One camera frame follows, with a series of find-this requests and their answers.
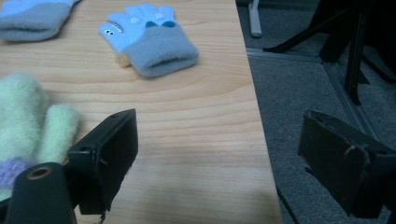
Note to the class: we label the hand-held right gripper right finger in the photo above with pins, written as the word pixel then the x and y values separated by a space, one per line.
pixel 342 161

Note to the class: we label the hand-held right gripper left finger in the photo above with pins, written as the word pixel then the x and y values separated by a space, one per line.
pixel 102 161

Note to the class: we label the green plush toy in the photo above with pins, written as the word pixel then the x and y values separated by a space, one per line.
pixel 21 118

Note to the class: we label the blue knit glove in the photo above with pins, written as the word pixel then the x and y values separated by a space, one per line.
pixel 155 46
pixel 31 18

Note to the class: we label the black metal stand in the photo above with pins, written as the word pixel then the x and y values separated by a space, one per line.
pixel 355 46

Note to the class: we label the white metal table frame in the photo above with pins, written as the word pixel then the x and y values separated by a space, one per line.
pixel 255 21

